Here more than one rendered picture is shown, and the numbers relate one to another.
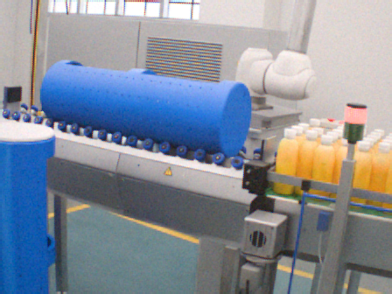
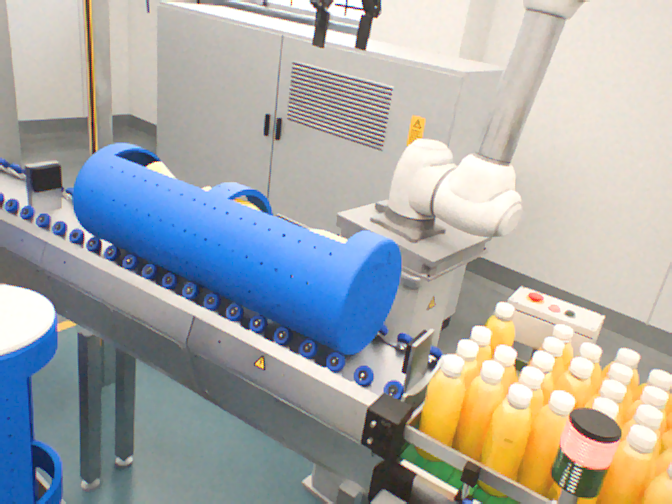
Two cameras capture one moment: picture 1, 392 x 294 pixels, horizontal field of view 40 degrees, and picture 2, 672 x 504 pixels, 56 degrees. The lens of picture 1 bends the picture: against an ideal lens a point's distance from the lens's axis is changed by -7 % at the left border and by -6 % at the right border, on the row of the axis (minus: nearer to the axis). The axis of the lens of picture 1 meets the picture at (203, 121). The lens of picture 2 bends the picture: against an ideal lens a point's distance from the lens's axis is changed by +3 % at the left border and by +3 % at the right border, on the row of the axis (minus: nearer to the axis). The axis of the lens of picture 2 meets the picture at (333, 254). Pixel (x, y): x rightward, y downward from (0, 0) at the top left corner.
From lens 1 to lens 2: 0.87 m
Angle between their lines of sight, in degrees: 15
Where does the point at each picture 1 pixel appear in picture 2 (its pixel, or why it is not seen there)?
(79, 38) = (200, 48)
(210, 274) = not seen: hidden behind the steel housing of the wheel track
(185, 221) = (283, 432)
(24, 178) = not seen: outside the picture
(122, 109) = (194, 258)
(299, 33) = (503, 130)
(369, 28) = (633, 53)
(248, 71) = (410, 180)
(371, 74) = (618, 127)
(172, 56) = (324, 96)
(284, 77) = (466, 202)
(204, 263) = not seen: hidden behind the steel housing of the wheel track
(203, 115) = (313, 299)
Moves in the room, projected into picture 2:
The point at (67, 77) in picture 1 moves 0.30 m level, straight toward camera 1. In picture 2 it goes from (114, 183) to (88, 228)
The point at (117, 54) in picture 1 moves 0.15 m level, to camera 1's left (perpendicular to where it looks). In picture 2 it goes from (252, 81) to (225, 76)
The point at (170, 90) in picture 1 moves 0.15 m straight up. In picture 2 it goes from (267, 243) to (273, 180)
